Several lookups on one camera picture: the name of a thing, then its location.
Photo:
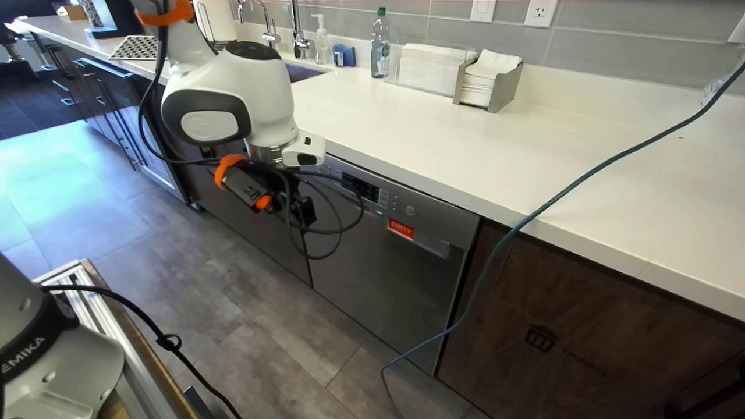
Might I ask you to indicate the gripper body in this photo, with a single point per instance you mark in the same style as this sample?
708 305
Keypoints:
302 212

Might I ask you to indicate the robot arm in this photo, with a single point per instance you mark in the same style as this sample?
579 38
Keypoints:
233 87

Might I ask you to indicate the dishwasher door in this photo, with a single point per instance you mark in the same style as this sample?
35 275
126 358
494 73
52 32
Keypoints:
372 291

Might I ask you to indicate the stainless steel dishwasher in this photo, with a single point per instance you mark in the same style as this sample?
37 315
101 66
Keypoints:
384 279

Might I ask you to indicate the red magnet sign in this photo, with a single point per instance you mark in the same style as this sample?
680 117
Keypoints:
400 228

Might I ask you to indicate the sink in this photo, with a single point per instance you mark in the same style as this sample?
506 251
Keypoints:
302 72

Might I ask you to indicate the blue sponge holder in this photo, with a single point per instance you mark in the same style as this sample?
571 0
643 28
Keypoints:
347 56

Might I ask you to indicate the clear soap dispenser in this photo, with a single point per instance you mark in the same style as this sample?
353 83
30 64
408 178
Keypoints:
322 46

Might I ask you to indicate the chrome kitchen tap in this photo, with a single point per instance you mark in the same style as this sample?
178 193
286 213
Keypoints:
299 35

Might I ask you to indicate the clear water bottle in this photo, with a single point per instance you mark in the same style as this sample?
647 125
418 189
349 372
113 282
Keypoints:
380 49

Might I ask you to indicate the small chrome tap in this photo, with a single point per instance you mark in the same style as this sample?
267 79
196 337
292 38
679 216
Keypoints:
269 32

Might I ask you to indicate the stack of white paper towels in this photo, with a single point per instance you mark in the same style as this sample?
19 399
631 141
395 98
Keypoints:
430 68

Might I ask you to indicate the row of dark cabinet doors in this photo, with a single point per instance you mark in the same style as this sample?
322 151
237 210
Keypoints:
110 110

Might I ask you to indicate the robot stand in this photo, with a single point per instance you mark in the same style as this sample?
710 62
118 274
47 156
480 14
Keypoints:
137 355

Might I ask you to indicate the stack of white napkins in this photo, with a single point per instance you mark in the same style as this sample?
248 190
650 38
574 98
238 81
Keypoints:
486 73

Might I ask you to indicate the checkered calibration board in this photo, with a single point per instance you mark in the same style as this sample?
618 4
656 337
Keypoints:
137 48

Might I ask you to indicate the metal napkin holder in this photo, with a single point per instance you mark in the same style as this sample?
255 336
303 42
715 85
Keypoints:
505 87

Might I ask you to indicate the black coffee machine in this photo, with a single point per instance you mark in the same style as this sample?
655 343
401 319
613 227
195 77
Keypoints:
113 17

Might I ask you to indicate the wooden trash cabinet door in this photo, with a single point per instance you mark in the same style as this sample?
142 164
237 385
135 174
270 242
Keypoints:
582 337

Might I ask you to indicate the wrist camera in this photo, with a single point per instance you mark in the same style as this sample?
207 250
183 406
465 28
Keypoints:
244 185

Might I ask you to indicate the white switch plate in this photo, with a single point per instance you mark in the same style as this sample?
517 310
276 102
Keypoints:
483 9

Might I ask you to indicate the white wall socket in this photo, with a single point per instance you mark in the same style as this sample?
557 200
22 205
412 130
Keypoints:
540 11

